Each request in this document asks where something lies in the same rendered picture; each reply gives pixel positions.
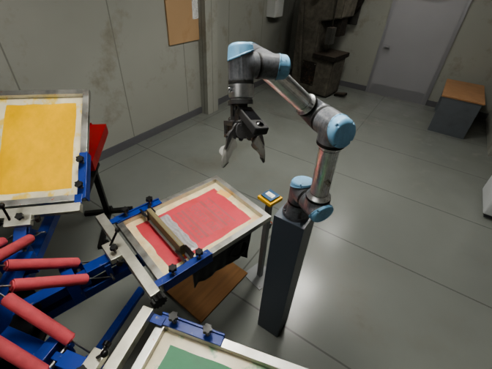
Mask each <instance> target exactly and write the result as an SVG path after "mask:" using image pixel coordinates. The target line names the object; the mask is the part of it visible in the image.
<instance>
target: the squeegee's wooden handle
mask: <svg viewBox="0 0 492 369"><path fill-rule="evenodd" d="M146 212H147V215H148V218H149V220H151V221H152V222H153V223H154V225H155V226H156V227H157V228H158V229H159V230H160V232H161V233H162V234H163V235H164V236H165V238H166V239H167V240H168V241H169V242H170V243H171V244H172V245H173V246H174V247H175V249H176V250H178V251H179V252H180V253H181V254H182V255H183V254H185V245H184V244H183V243H182V241H181V240H180V239H179V238H178V237H177V236H176V235H175V234H174V233H173V231H172V230H171V229H170V228H169V227H168V226H167V225H166V224H165V223H164V222H163V221H162V220H161V219H160V218H159V217H158V216H157V214H156V213H155V212H154V211H153V210H152V209H151V208H149V209H147V210H146Z"/></svg>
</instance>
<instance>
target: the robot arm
mask: <svg viewBox="0 0 492 369"><path fill-rule="evenodd" d="M227 62H228V97H229V98H231V99H230V100H229V101H228V105H230V106H231V119H229V118H230V117H229V118H228V121H223V122H224V137H225V138H226V139H225V146H221V147H220V150H219V153H220V154H221V155H222V160H221V164H222V168H224V167H225V166H226V165H227V164H228V160H229V158H230V156H231V153H232V151H233V150H234V149H235V148H236V147H237V142H236V140H235V139H236V138H238V139H239V141H242V140H243V139H244V138H246V139H248V140H249V141H252V144H251V146H252V147H253V149H255V150H256V151H257V152H258V153H259V155H260V158H261V161H262V162H263V163H264V162H265V148H264V138H263V135H266V134H267V132H268V130H269V127H268V126H267V125H266V124H265V123H264V121H263V120H262V119H261V118H260V117H259V115H258V114H257V113H256V112H255V111H254V110H253V109H252V108H251V107H248V106H247V104H253V100H252V98H254V84H253V79H263V80H264V81H265V82H266V83H268V84H269V85H270V86H271V87H272V88H273V89H274V90H275V91H276V92H277V93H278V94H280V95H281V96H282V97H283V98H284V99H285V100H287V101H288V102H289V103H290V104H291V105H293V106H294V107H295V108H296V112H297V113H298V114H299V115H300V116H301V117H302V118H303V119H304V120H305V121H306V123H307V124H308V125H309V126H310V127H311V128H312V129H313V130H314V131H315V132H317V133H318V135H317V139H316V144H317V146H318V147H319V148H318V154H317V158H316V165H315V169H314V173H313V178H312V179H311V178H310V177H308V176H296V177H294V178H293V179H292V180H291V184H290V190H289V194H288V200H287V202H286V203H285V204H284V206H283V215H284V217H285V218H286V219H288V220H290V221H292V222H295V223H302V222H305V221H306V220H308V219H309V218H310V219H311V220H312V221H313V222H316V223H318V222H321V221H323V220H326V219H327V218H328V217H329V216H330V215H331V214H332V213H333V210H334V209H333V207H332V205H331V204H330V201H331V194H330V192H329V190H330V187H331V184H332V179H333V176H334V172H335V167H336V164H337V161H338V156H339V153H340V151H341V150H343V149H344V148H345V147H346V146H348V145H349V144H350V141H353V139H354V136H355V133H356V126H355V123H354V122H353V120H352V119H350V118H349V117H348V116H347V115H345V114H343V113H341V112H340V111H338V110H336V109H335V108H333V107H332V106H330V105H328V104H326V103H325V102H323V101H321V100H320V99H318V98H317V97H316V96H315V95H313V94H308V93H307V92H306V91H305V90H304V89H303V88H302V87H301V86H300V85H299V84H298V83H297V82H296V81H295V80H294V79H293V78H292V77H291V76H290V75H289V73H290V69H291V61H290V58H289V57H288V56H287V55H285V54H281V53H273V52H271V51H268V50H267V49H265V48H262V47H261V46H260V45H258V44H257V43H255V42H233V43H231V44H230V45H229V46H228V60H227Z"/></svg>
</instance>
